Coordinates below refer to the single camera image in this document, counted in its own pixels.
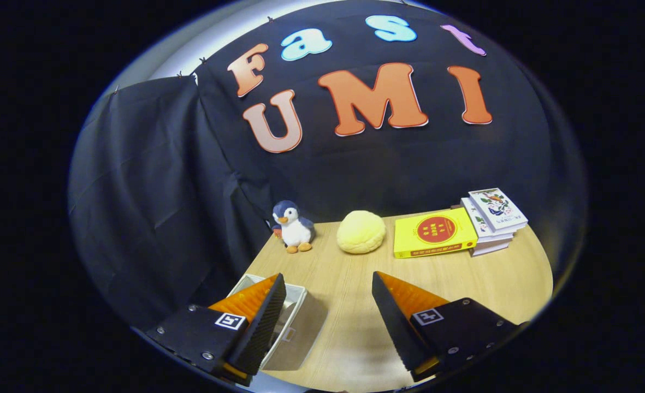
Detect yellow bread-shaped plush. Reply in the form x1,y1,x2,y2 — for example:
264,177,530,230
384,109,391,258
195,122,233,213
336,210,387,254

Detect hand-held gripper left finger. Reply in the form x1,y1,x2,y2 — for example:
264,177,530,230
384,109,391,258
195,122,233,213
145,273,287,387

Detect white book with illustrated cover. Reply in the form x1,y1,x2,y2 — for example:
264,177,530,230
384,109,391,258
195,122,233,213
460,197,515,243
468,188,529,234

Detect brown fabric storage box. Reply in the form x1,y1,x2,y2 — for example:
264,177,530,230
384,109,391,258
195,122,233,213
227,273,328,372

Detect yellow book with red circle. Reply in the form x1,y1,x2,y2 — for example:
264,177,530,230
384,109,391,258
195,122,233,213
393,207,478,259

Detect penguin plush toy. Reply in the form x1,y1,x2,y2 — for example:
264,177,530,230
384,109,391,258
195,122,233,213
271,200,316,254

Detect row of black cloth clips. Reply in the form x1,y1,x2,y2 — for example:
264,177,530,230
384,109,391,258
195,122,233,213
112,16,275,94

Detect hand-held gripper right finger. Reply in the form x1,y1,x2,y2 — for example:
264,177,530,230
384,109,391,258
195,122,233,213
371,271,522,383

